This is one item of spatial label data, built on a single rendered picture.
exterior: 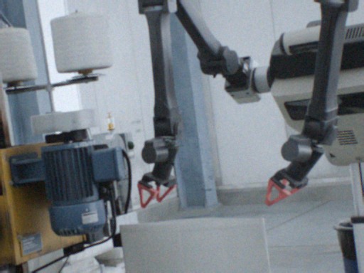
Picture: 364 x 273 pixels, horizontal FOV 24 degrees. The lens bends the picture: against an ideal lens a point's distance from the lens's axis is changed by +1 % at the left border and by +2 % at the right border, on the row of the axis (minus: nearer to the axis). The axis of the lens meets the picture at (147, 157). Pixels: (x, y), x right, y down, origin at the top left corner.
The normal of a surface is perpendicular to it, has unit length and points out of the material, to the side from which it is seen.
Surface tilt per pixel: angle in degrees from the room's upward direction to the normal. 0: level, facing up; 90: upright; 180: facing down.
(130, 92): 90
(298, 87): 40
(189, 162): 90
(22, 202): 90
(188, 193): 90
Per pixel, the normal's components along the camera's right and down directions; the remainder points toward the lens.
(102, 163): -0.11, 0.07
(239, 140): -0.50, 0.11
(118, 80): 0.85, -0.09
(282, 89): -0.45, -0.68
